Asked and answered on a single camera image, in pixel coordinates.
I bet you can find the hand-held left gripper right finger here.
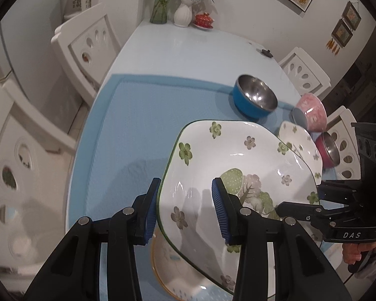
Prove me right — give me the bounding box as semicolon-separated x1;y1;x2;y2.
211;177;353;301

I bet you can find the small framed wall picture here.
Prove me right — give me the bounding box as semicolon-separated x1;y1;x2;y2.
341;2;361;30
331;19;353;47

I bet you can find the red lidded teacup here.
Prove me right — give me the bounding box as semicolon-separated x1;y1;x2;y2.
193;13;215;30

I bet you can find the blue steel bowl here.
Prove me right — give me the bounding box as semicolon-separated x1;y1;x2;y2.
232;74;279;120

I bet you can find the small floral ceramic plate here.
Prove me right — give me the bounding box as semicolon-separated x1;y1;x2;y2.
276;121;323;182

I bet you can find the person's right hand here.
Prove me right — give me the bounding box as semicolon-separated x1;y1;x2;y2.
341;242;369;266

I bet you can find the magenta steel bowl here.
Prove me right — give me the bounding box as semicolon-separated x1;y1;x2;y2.
315;132;340;167

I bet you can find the blue table mat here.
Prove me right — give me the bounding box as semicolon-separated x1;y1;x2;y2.
65;73;342;301

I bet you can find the white vase with blue flowers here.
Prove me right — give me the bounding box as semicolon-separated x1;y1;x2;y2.
173;0;226;27

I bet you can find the pink ceramic bowl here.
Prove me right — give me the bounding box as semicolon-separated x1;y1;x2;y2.
292;93;327;132

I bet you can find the orange-rimmed ceramic plate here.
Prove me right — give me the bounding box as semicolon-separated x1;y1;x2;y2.
151;226;239;301

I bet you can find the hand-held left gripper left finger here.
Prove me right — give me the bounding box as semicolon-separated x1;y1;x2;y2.
22;178;162;301

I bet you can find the white dining chair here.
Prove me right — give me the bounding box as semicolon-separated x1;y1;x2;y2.
0;80;82;270
326;107;361;181
50;3;123;107
278;47;331;99

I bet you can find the orange hanging ornament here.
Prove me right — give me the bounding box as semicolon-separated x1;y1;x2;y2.
325;38;340;56

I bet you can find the large floral ceramic plate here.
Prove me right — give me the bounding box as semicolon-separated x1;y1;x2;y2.
157;120;321;300

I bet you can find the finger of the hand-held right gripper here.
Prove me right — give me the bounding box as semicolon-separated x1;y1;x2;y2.
317;180;363;208
275;201;346;225

